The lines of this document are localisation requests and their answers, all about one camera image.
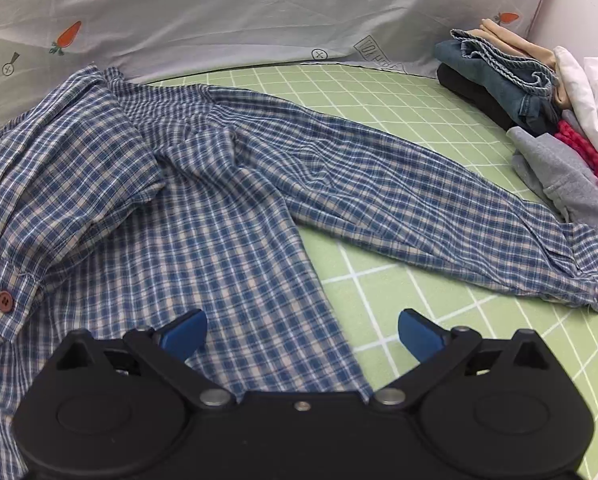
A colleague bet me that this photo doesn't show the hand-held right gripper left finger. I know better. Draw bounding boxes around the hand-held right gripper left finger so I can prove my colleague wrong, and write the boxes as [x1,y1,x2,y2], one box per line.
[54,309,240,411]

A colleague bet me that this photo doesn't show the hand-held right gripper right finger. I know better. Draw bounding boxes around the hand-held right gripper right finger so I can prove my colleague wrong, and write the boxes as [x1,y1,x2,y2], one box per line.
[369,308,552,411]

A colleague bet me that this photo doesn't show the blue plaid shirt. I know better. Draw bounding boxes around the blue plaid shirt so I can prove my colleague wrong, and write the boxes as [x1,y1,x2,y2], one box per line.
[0,62,598,480]

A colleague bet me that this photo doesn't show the green grid mat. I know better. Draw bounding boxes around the green grid mat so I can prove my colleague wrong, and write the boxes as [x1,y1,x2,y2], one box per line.
[0,62,598,480]

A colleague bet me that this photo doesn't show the grey garment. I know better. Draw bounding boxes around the grey garment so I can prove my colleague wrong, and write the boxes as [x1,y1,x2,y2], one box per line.
[506,125,598,291]

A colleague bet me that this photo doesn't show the black folded garment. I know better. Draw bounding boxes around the black folded garment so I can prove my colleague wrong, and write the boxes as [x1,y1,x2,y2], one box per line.
[436,62,517,131]

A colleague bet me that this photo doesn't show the red knitted garment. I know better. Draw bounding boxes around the red knitted garment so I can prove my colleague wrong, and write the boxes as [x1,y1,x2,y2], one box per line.
[554,120,598,206]

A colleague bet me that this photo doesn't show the folded blue jeans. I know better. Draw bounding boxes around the folded blue jeans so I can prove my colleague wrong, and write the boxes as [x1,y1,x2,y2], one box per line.
[434,29,562,136]

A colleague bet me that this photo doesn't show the white garment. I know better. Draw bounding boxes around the white garment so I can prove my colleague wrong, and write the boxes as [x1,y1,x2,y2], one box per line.
[553,46,598,161]

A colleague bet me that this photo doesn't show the beige folded garment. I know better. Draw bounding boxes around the beige folded garment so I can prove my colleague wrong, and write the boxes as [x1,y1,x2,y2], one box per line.
[466,17,572,111]

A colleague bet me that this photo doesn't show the grey printed bed sheet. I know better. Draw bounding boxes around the grey printed bed sheet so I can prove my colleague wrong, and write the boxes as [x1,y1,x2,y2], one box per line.
[0,0,554,146]

